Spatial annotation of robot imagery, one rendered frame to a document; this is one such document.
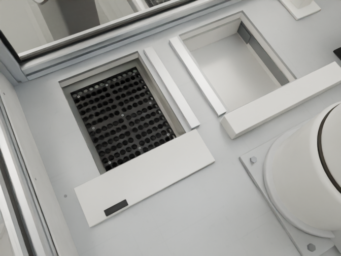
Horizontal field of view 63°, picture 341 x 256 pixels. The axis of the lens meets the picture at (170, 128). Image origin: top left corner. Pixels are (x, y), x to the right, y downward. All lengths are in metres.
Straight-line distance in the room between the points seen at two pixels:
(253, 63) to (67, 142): 0.57
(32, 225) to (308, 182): 0.41
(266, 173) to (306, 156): 0.13
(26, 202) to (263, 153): 0.45
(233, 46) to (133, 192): 0.56
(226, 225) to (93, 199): 0.26
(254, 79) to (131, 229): 0.54
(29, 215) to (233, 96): 0.59
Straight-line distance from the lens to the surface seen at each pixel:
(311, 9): 0.92
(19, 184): 0.46
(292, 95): 0.68
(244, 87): 0.84
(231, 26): 0.89
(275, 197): 0.59
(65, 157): 0.61
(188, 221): 0.57
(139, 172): 0.56
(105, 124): 0.67
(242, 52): 0.91
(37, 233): 0.44
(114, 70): 0.81
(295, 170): 0.51
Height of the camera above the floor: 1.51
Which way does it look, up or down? 67 degrees down
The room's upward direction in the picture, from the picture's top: 10 degrees clockwise
